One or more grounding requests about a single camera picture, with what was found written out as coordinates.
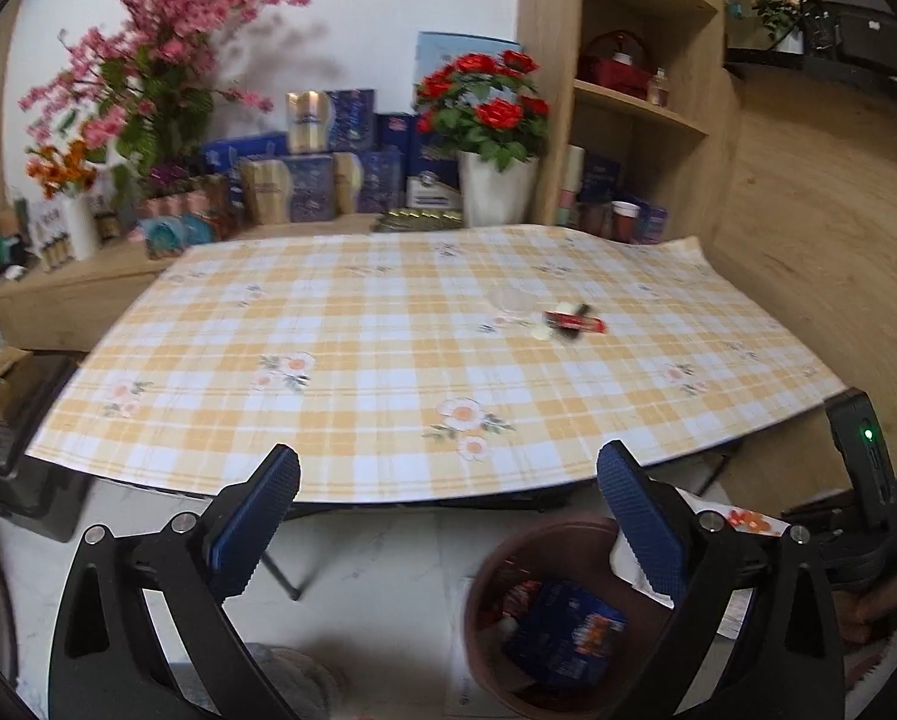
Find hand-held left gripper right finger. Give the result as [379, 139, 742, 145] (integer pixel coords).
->
[596, 441, 847, 720]

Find red snack wrapper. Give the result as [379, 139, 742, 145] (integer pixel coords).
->
[542, 302, 607, 335]

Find pink roses in white pot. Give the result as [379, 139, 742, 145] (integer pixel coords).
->
[748, 0, 828, 55]

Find orange artificial flowers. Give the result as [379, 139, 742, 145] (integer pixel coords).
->
[24, 139, 100, 200]

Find black device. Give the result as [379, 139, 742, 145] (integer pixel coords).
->
[800, 4, 897, 80]

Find stack of paper cups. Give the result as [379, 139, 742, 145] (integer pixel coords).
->
[560, 146, 589, 227]

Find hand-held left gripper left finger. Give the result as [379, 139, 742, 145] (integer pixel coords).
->
[47, 444, 303, 720]

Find teal round tin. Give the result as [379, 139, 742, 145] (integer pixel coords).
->
[142, 214, 187, 260]
[182, 211, 218, 247]

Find red roses in white pot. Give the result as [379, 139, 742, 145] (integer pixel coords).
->
[414, 49, 553, 227]

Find black case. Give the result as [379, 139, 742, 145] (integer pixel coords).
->
[0, 352, 93, 541]

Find row of blue gift boxes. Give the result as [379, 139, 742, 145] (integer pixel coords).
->
[200, 30, 520, 224]

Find pink striped gift pack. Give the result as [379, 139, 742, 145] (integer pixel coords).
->
[134, 174, 233, 241]

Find blue box on shelf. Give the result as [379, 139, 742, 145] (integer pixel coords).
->
[635, 202, 671, 245]

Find yellow plaid floral tablecloth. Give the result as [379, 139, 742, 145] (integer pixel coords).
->
[24, 225, 850, 503]

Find wooden shelf unit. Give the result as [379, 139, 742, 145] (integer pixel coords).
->
[519, 0, 742, 245]

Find person's right hand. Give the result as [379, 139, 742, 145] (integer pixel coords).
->
[838, 581, 897, 644]

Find white vase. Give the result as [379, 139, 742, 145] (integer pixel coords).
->
[62, 195, 103, 260]

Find red basket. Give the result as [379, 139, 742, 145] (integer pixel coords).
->
[577, 30, 652, 91]

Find brown trash bin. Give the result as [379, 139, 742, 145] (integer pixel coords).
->
[464, 516, 727, 720]

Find clear plastic lid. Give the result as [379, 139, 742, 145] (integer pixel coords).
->
[488, 283, 539, 316]

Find cardboard box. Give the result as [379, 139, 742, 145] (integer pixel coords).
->
[0, 345, 37, 421]

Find flat gold box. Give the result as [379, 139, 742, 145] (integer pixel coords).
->
[377, 208, 464, 232]

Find dark blue snack packet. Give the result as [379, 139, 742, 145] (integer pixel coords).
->
[504, 577, 629, 691]

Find pink blossom branches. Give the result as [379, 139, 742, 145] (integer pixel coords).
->
[17, 0, 314, 188]

